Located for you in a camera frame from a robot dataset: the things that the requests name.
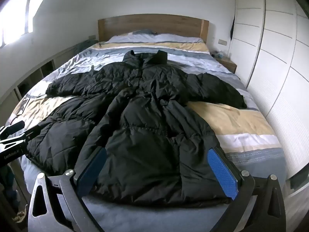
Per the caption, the low shelf unit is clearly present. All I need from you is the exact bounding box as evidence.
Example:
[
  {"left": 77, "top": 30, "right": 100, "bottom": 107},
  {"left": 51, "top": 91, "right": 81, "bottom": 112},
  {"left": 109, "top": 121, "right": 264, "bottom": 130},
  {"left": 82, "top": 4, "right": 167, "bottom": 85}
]
[{"left": 14, "top": 47, "right": 79, "bottom": 102}]

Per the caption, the grey-blue pillow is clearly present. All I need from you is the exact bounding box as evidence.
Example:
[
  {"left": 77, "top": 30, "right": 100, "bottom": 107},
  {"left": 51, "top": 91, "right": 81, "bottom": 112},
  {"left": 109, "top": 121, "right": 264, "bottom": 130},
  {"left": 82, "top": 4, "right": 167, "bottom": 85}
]
[{"left": 132, "top": 29, "right": 157, "bottom": 35}]

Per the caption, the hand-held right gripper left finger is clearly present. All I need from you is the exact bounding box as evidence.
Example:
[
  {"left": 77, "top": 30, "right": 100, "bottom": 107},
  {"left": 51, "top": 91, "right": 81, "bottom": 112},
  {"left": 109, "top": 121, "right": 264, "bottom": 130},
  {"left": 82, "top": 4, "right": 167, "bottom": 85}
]
[{"left": 27, "top": 146, "right": 108, "bottom": 232}]

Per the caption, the wooden nightstand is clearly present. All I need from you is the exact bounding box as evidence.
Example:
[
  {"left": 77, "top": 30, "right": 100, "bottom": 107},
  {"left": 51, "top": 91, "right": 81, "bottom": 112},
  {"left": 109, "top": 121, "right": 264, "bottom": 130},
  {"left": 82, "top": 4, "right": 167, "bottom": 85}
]
[{"left": 216, "top": 57, "right": 237, "bottom": 74}]

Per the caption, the yellowish crumpled cloth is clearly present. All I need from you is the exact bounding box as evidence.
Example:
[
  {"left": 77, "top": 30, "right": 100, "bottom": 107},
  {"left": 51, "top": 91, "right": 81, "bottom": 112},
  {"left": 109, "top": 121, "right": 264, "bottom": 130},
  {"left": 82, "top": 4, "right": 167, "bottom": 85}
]
[{"left": 11, "top": 204, "right": 28, "bottom": 224}]

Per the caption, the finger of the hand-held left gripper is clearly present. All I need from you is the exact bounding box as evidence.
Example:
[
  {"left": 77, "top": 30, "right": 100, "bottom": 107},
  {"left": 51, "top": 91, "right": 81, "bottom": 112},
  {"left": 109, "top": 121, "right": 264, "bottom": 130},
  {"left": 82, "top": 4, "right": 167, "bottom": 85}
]
[
  {"left": 0, "top": 126, "right": 41, "bottom": 150},
  {"left": 0, "top": 120, "right": 26, "bottom": 137}
]

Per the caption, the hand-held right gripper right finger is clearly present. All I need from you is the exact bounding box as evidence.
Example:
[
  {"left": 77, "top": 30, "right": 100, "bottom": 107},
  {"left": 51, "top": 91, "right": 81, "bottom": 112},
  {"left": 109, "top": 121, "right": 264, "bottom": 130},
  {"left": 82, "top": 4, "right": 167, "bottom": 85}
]
[{"left": 207, "top": 147, "right": 286, "bottom": 232}]

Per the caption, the white wardrobe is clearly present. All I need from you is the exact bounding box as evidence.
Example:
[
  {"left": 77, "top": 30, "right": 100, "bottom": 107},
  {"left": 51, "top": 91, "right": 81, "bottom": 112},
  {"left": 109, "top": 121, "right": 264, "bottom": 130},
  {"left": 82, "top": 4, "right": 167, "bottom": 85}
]
[{"left": 230, "top": 0, "right": 309, "bottom": 199}]

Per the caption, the teal cloth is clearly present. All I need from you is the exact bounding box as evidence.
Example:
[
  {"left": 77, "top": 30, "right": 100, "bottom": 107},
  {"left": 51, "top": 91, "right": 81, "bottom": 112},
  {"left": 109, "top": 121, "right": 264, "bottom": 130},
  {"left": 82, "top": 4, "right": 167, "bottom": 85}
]
[{"left": 77, "top": 39, "right": 99, "bottom": 54}]

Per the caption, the bed with striped duvet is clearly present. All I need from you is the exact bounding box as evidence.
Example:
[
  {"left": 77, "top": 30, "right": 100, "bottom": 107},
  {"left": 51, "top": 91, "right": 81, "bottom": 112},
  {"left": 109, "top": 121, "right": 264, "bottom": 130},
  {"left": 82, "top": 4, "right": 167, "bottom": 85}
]
[{"left": 5, "top": 32, "right": 290, "bottom": 232}]

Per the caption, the dark hanging strap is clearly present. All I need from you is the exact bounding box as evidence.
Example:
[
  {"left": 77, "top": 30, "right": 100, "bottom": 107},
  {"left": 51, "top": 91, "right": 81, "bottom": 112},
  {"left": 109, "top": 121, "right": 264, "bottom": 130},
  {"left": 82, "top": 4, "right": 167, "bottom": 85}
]
[{"left": 230, "top": 16, "right": 236, "bottom": 40}]

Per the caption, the window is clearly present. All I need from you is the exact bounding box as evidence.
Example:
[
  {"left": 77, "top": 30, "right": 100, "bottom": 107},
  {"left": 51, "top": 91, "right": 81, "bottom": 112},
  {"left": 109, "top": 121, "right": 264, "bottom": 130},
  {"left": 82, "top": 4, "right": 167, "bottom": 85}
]
[{"left": 0, "top": 0, "right": 49, "bottom": 46}]

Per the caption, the black puffer jacket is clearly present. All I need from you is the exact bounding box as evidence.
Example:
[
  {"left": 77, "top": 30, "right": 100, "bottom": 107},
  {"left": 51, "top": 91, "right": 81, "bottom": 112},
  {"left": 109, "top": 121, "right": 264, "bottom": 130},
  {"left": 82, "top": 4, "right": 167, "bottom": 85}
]
[{"left": 25, "top": 49, "right": 248, "bottom": 205}]

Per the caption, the wooden headboard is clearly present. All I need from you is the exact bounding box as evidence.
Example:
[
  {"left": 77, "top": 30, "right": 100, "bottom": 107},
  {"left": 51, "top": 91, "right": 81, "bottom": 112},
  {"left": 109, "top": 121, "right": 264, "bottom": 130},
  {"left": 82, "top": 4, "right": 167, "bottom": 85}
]
[{"left": 98, "top": 14, "right": 209, "bottom": 45}]

